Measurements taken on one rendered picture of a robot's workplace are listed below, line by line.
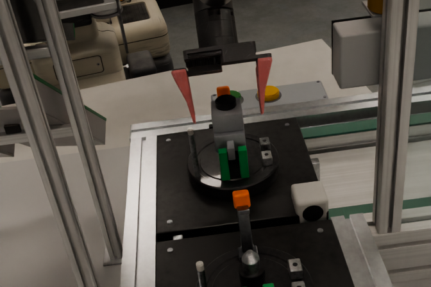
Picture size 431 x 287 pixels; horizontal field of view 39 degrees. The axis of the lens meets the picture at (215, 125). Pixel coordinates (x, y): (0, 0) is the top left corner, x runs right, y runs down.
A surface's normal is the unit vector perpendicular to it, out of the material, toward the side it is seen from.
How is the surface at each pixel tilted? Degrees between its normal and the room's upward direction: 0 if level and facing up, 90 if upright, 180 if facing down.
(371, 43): 90
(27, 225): 0
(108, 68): 98
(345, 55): 90
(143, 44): 90
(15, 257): 0
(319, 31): 0
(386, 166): 90
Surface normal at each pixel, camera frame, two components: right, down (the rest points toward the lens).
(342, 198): -0.11, -0.83
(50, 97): 0.99, -0.04
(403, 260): 0.07, 0.55
